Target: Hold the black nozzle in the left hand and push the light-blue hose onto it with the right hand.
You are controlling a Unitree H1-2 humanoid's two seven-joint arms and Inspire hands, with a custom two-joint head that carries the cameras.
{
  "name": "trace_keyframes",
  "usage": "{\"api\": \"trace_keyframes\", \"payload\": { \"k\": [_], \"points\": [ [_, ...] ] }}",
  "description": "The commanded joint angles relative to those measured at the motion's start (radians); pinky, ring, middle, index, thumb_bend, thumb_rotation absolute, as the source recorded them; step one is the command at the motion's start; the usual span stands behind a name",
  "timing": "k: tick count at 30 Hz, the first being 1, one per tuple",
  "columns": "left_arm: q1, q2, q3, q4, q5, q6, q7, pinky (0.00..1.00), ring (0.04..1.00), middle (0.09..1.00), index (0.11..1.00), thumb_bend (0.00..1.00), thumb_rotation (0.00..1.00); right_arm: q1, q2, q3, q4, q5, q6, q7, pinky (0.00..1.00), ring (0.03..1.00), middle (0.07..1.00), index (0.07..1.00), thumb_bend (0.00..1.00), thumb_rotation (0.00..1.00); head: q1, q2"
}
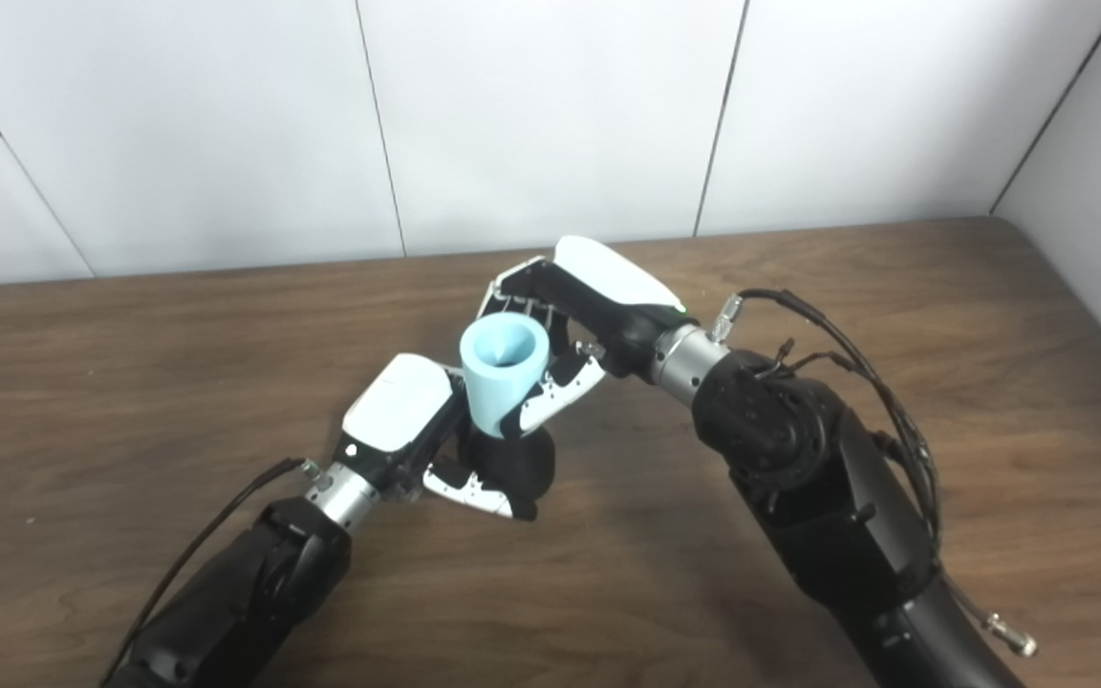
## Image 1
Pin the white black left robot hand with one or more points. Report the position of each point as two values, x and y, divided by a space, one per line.
398 397

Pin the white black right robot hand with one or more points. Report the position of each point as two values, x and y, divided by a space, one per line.
598 287

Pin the light blue cylinder cup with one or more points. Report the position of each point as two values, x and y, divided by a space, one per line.
498 392

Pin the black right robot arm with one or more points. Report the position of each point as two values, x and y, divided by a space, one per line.
818 487

